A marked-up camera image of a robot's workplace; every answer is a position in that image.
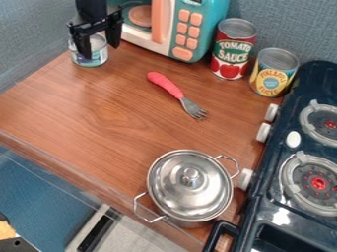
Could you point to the light blue can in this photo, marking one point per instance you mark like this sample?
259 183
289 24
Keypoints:
93 52

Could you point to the red tomato sauce can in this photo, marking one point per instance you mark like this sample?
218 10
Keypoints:
232 49

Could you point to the silver pot lid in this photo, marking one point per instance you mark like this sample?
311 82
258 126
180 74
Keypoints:
190 183

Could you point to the silver pot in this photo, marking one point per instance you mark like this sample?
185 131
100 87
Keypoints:
188 188

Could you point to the yellow pineapple can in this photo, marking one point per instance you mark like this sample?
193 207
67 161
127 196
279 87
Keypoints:
273 74

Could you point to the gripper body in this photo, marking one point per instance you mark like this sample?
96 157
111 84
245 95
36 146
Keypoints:
94 24

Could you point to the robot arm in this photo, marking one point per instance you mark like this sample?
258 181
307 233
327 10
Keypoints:
91 8

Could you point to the toy microwave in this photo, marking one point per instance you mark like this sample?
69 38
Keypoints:
175 24

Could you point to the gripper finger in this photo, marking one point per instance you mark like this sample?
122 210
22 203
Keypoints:
114 32
83 46

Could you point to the toy stove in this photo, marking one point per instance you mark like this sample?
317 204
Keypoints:
294 157

